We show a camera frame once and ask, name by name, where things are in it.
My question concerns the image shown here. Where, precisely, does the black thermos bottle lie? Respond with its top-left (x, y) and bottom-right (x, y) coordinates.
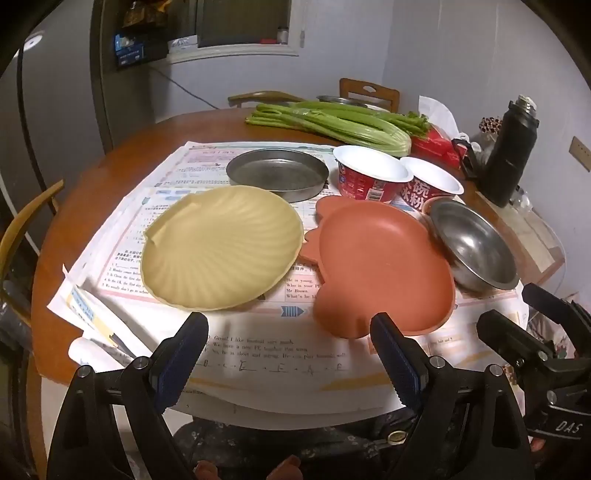
top-left (480, 95), bottom-right (541, 208)

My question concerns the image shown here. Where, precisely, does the wooden chair with cutout back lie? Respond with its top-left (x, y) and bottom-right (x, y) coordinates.
top-left (339, 78), bottom-right (400, 114)

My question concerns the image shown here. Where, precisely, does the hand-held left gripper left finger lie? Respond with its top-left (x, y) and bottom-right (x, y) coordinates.
top-left (46, 311), bottom-right (209, 480)

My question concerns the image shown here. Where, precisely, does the beige wall outlet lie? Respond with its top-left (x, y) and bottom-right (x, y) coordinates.
top-left (570, 136), bottom-right (591, 172)

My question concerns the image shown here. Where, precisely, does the curved-back wooden chair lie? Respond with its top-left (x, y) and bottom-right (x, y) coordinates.
top-left (0, 179), bottom-right (65, 324)

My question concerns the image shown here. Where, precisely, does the round metal plate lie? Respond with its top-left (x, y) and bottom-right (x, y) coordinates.
top-left (226, 148), bottom-right (330, 203)

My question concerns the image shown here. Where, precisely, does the yellow shell-shaped plate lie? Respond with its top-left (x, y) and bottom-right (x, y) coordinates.
top-left (140, 185), bottom-right (305, 311)

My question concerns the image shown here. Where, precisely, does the blue box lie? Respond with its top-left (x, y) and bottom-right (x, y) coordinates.
top-left (113, 30), bottom-right (167, 70)

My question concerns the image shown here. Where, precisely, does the shallow metal dish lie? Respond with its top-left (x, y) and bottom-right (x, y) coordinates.
top-left (316, 95), bottom-right (370, 108)

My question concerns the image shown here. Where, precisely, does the celery bunch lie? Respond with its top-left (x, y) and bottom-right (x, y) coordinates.
top-left (245, 100), bottom-right (430, 158)

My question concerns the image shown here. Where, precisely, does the printed newspaper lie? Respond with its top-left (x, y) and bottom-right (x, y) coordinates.
top-left (46, 141), bottom-right (532, 416)

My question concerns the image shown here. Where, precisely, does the white tissue paper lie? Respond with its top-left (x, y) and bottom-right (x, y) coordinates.
top-left (418, 95), bottom-right (459, 139)

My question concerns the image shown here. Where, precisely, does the black carry strap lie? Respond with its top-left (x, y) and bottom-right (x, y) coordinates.
top-left (451, 136), bottom-right (483, 181)

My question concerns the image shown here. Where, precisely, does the grey refrigerator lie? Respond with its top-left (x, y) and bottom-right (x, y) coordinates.
top-left (0, 23), bottom-right (114, 259)

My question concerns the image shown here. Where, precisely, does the curved wooden chair back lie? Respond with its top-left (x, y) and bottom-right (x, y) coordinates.
top-left (228, 90), bottom-right (305, 109)

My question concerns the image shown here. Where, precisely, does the stainless steel bowl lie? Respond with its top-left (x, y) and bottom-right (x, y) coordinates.
top-left (427, 198), bottom-right (520, 296)

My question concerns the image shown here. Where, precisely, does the red tissue pack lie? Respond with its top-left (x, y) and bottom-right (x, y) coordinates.
top-left (410, 127), bottom-right (467, 169)

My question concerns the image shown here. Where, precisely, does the black wall cable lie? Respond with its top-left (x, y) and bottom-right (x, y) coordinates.
top-left (150, 65), bottom-right (222, 112)

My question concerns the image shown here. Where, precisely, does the red instant noodle bowl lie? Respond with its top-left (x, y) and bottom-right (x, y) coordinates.
top-left (332, 145), bottom-right (414, 204)
top-left (399, 157), bottom-right (465, 215)

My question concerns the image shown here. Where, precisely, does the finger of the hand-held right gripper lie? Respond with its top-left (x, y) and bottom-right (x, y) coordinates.
top-left (522, 283), bottom-right (591, 335)
top-left (477, 310), bottom-right (557, 374)

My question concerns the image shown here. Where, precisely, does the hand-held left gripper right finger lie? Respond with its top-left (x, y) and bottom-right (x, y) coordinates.
top-left (369, 311), bottom-right (536, 480)

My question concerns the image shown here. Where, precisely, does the white window frame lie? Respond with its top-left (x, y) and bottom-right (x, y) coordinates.
top-left (166, 0), bottom-right (305, 63)

